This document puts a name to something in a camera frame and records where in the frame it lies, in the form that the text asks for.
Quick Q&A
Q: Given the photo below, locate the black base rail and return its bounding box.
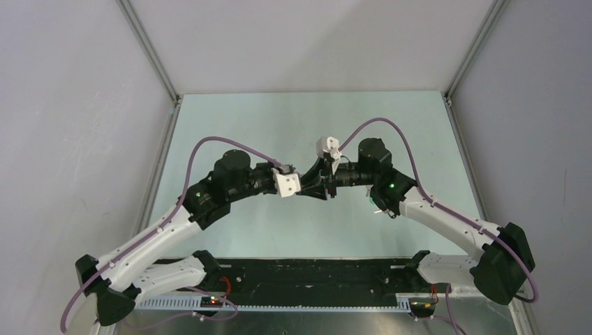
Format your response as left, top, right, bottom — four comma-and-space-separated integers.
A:
175, 258, 445, 309

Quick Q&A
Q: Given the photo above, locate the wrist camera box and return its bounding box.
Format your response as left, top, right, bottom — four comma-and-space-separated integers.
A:
272, 168, 302, 198
316, 136, 342, 161

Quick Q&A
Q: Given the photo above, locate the bunch of tagged keys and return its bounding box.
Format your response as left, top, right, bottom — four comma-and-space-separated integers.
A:
369, 198, 398, 219

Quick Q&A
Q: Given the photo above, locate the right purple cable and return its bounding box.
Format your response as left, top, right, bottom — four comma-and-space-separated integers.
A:
337, 117, 540, 335

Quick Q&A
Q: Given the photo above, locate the right aluminium frame post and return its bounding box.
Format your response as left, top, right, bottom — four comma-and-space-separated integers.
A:
443, 0, 510, 107

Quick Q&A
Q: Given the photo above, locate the left aluminium frame post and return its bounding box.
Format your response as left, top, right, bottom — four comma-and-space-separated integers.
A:
116, 0, 180, 106

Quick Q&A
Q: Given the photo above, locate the white slotted cable duct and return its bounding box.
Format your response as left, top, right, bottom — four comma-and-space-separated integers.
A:
135, 295, 410, 313

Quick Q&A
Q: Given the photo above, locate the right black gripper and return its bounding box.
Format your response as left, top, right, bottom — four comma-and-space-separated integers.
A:
296, 156, 376, 201

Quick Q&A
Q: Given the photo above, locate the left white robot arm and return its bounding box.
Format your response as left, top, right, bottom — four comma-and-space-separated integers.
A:
75, 150, 294, 326

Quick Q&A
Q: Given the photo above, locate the aluminium frame post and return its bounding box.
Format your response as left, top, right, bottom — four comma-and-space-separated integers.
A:
116, 0, 180, 106
443, 0, 510, 107

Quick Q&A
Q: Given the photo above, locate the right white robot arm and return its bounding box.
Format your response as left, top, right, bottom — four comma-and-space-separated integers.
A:
299, 137, 535, 305

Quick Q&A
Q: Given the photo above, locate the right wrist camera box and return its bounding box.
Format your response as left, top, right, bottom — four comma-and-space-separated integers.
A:
316, 136, 342, 161

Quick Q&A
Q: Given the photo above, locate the purple cable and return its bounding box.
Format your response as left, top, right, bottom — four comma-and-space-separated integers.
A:
337, 117, 540, 335
60, 136, 293, 335

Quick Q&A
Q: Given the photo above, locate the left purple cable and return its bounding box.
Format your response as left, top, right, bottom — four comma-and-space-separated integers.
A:
60, 136, 293, 335

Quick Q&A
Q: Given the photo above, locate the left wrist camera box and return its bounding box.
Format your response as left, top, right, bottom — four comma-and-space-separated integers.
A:
272, 168, 302, 198

